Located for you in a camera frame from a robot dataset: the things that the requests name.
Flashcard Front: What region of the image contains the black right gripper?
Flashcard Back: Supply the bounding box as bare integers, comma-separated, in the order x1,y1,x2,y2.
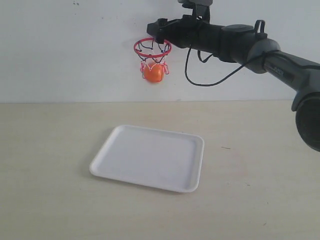
146,15,203,49

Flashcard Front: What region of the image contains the small orange basketball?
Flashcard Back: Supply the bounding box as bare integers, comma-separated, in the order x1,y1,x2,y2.
143,62,165,83

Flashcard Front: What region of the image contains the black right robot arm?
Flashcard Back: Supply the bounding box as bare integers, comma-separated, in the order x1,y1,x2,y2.
146,15,320,151

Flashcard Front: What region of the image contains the red mini basketball hoop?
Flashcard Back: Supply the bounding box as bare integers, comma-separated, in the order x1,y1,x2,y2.
133,37,172,84

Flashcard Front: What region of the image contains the white rectangular plastic tray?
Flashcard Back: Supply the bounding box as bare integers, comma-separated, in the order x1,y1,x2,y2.
89,125,205,193

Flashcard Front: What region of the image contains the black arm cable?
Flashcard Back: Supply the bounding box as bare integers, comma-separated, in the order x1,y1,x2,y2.
184,43,278,87

